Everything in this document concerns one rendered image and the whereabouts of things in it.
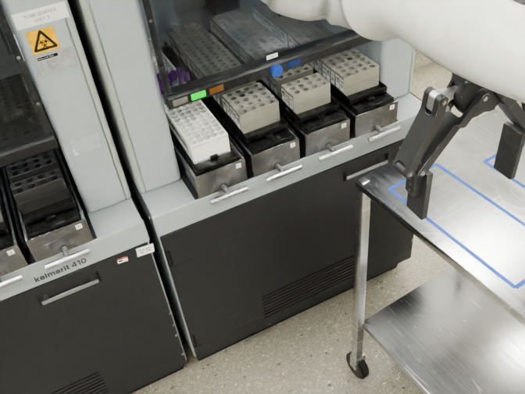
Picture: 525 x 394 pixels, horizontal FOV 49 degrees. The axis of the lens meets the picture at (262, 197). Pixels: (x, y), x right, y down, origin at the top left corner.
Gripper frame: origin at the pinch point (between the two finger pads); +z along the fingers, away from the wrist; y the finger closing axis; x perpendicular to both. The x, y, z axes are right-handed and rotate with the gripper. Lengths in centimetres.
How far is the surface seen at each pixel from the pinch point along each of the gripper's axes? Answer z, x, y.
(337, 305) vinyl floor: 120, 68, 25
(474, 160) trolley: 38, 35, 41
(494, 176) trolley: 38, 29, 41
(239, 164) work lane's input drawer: 40, 66, -5
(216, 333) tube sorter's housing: 101, 66, -20
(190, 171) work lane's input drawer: 39, 69, -17
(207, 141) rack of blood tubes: 33, 70, -11
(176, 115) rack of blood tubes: 34, 85, -13
